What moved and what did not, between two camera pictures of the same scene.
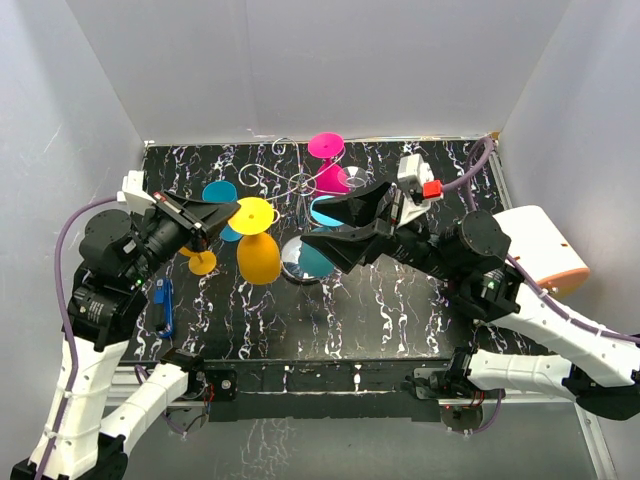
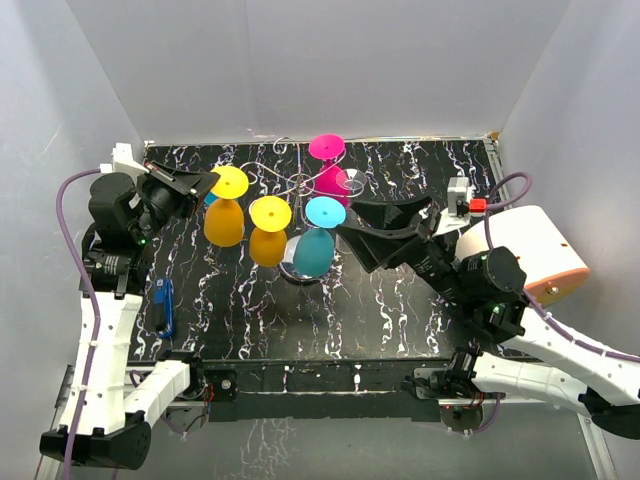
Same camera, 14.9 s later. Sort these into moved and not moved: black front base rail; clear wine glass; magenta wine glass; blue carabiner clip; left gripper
Moved: left gripper
Not moved: blue carabiner clip; black front base rail; clear wine glass; magenta wine glass
